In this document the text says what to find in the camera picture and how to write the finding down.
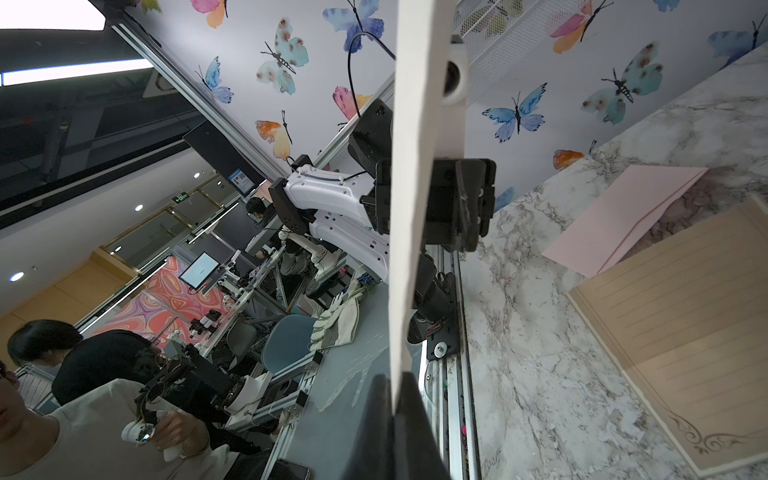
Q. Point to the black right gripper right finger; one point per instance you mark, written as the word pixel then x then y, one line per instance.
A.
pixel 416 453

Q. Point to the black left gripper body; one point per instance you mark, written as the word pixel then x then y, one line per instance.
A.
pixel 460 203

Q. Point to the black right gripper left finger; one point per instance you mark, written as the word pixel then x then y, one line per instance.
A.
pixel 373 452

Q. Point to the pink envelope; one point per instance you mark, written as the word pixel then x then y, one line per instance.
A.
pixel 600 237

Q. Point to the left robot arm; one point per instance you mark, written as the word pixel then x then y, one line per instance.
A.
pixel 353 213

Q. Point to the teal office chair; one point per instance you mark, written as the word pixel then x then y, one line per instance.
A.
pixel 288 342

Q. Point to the computer monitor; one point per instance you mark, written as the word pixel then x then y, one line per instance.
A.
pixel 199 271

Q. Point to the person in white shirt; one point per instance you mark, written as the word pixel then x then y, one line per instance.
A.
pixel 82 439

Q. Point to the person in black shirt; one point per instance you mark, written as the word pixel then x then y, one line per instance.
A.
pixel 84 363

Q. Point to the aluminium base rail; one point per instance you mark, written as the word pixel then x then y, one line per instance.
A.
pixel 447 388

